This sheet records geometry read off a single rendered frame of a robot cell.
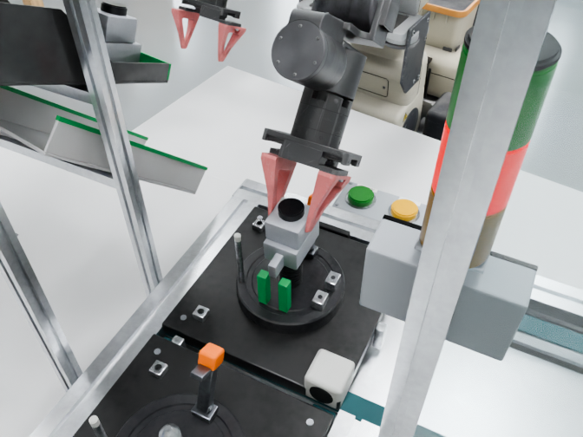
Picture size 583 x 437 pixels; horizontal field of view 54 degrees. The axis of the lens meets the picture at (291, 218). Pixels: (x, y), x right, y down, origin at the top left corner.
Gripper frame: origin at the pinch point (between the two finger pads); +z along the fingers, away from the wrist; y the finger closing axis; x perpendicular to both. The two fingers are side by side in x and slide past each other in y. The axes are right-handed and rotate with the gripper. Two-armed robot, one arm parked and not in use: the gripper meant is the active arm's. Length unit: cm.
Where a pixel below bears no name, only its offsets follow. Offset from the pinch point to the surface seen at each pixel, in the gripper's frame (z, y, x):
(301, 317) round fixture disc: 11.5, 4.0, 2.7
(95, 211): 14.6, -42.5, 20.8
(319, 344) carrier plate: 13.8, 7.0, 2.9
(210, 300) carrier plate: 14.2, -8.3, 2.7
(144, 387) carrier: 22.5, -8.3, -8.2
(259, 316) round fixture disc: 12.8, -0.7, 1.1
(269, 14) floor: -67, -144, 271
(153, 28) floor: -38, -196, 234
